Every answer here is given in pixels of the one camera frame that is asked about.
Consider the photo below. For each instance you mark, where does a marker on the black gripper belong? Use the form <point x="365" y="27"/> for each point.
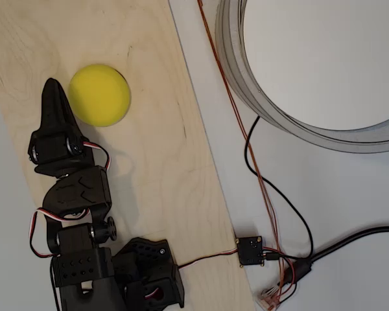
<point x="56" y="147"/>

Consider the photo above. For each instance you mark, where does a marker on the yellow round foam sponge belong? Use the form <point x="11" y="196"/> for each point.
<point x="99" y="95"/>

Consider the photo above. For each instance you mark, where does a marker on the black lattice robot base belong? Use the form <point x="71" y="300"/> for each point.
<point x="149" y="259"/>

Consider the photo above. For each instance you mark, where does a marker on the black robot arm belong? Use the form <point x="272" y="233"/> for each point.
<point x="81" y="191"/>

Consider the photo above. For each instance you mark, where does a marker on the light plywood board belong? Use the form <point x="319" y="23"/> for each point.
<point x="149" y="162"/>

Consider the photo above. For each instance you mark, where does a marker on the grey round lamp shade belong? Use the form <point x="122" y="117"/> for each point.
<point x="233" y="58"/>

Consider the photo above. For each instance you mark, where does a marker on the black controller board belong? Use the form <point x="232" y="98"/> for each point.
<point x="249" y="251"/>

